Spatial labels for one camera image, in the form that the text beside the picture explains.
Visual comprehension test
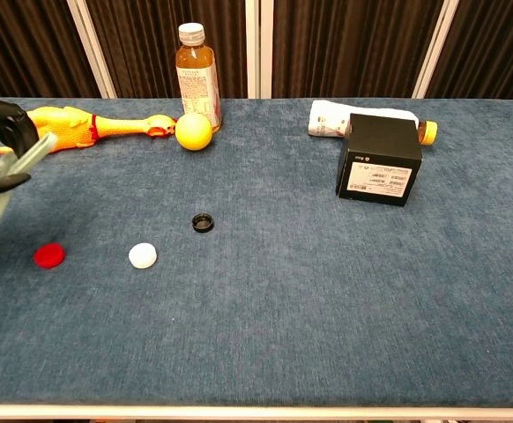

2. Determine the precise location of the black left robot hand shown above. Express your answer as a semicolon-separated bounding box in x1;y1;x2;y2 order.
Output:
0;94;40;197

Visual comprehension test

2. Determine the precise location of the pale green brush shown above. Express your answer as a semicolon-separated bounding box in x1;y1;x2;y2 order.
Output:
0;132;59;244

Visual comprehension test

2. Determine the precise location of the red bottle cap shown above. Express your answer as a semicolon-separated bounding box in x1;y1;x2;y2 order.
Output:
33;243;67;270

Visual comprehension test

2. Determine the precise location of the amber drink bottle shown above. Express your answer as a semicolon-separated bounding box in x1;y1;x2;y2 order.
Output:
175;22;223;133

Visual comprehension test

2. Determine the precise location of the black bottle cap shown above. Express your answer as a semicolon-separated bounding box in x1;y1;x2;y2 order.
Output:
191;212;215;234

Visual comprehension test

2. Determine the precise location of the white bottle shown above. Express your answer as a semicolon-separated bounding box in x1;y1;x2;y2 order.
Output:
307;100;439;146

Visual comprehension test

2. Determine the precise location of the yellow rubber chicken toy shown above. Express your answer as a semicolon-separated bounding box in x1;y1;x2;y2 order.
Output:
0;105;178;157

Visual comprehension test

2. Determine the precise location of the yellow ball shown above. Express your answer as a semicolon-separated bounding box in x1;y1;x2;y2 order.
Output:
175;112;214;152

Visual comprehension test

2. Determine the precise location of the blue table cloth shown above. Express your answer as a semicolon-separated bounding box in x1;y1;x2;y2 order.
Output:
0;97;513;408

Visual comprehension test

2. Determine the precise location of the black cardboard box white label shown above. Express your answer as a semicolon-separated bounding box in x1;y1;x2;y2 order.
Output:
335;113;423;208

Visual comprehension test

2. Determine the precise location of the white partition frame post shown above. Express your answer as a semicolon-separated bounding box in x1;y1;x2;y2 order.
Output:
244;0;274;100
411;0;461;100
66;0;118;100

